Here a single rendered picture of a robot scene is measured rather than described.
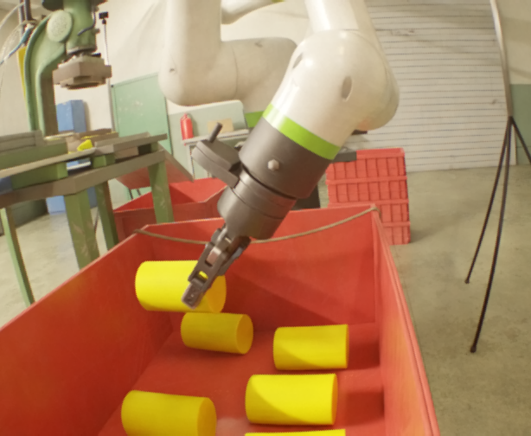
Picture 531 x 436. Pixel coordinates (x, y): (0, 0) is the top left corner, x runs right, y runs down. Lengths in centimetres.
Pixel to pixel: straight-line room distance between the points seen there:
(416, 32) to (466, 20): 90
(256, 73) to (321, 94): 40
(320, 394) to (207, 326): 28
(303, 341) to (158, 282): 22
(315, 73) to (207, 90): 39
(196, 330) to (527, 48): 684
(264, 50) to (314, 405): 62
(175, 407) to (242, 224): 23
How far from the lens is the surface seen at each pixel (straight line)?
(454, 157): 655
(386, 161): 301
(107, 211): 146
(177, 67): 78
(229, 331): 69
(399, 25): 649
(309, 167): 45
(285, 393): 51
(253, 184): 46
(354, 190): 307
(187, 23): 74
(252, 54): 82
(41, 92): 122
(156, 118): 695
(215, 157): 48
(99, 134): 110
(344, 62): 42
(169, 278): 55
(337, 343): 61
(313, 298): 75
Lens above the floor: 100
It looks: 13 degrees down
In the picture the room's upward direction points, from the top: 8 degrees counter-clockwise
